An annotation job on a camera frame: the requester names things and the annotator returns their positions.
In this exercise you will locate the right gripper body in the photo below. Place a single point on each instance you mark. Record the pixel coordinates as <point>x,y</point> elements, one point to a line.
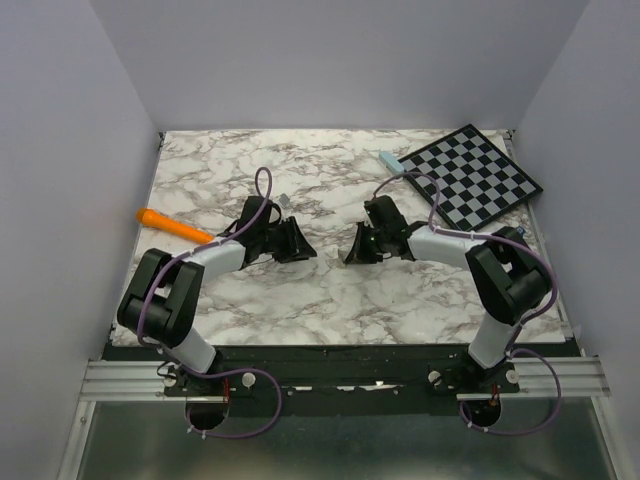
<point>381,238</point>

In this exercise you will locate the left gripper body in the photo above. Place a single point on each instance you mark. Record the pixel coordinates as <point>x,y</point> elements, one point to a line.
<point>266,238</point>

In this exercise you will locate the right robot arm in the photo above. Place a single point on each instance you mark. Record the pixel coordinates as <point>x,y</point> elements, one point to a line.
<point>510,278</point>

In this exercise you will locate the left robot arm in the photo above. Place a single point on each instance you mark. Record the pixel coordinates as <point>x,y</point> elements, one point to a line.
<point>160,302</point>

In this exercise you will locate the black grey checkerboard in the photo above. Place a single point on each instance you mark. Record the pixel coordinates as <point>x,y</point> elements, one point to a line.
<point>477,181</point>

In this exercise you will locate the orange marker pen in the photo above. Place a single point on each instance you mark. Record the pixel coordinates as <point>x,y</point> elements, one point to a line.
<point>153,219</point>

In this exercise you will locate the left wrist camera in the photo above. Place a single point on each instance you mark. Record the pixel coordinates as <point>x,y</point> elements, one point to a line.
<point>284,201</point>

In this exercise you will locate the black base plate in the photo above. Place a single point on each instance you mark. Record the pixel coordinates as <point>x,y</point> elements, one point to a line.
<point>269,382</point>

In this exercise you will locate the aluminium rail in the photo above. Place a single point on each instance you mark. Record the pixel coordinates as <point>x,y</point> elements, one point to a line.
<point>137,381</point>

